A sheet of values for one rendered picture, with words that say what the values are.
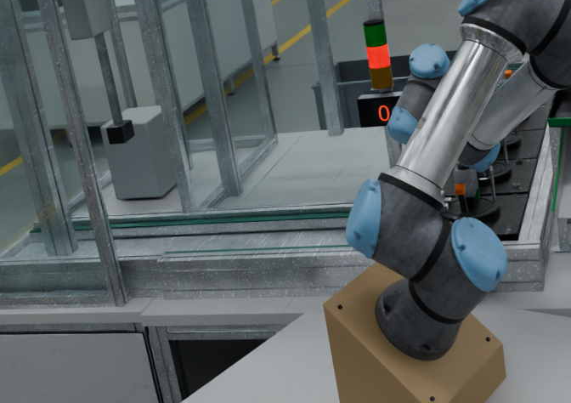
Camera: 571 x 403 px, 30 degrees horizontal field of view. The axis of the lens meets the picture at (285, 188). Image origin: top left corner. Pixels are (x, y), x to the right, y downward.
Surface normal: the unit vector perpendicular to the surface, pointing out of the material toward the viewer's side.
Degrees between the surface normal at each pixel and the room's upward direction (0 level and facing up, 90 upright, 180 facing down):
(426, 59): 43
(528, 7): 77
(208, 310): 0
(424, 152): 57
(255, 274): 90
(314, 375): 0
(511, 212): 0
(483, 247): 50
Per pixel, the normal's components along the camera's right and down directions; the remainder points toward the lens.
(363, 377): -0.57, 0.35
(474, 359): 0.43, -0.64
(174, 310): -0.17, -0.93
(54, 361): -0.29, 0.36
